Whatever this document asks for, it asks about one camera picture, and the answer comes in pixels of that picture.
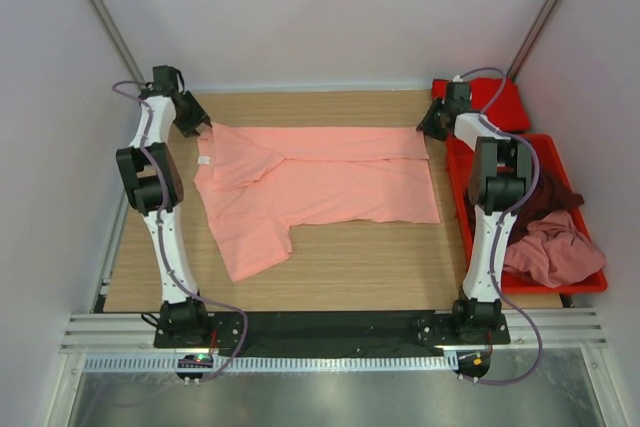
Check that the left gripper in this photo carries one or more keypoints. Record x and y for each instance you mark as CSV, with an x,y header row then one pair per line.
x,y
191,130

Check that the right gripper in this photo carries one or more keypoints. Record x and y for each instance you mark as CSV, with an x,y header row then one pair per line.
x,y
427,124

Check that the salmon pink t shirt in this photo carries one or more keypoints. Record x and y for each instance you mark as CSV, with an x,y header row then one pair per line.
x,y
256,183

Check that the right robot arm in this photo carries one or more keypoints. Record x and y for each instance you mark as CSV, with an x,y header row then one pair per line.
x,y
504,174

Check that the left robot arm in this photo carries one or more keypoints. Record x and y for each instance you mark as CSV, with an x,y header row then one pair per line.
x,y
154,189

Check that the folded red t shirt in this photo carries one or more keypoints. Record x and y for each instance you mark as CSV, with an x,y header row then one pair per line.
x,y
497,99

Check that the dark maroon t shirt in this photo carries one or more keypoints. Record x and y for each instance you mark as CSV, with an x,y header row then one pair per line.
x,y
550,195

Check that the dusty pink t shirt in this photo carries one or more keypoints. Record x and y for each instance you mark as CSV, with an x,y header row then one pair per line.
x,y
553,253

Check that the right corner aluminium post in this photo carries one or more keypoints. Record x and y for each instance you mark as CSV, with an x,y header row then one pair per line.
x,y
535,32

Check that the corner aluminium post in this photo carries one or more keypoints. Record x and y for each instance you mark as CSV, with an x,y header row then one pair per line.
x,y
535,32
114,35

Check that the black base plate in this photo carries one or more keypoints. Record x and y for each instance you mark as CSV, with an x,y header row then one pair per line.
x,y
327,335

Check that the left corner aluminium post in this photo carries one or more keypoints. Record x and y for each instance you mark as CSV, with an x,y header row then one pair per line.
x,y
114,35

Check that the aluminium frame rail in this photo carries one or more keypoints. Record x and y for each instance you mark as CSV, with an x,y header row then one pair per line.
x,y
559,328

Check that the slotted cable duct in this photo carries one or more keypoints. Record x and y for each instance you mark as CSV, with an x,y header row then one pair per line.
x,y
184,363

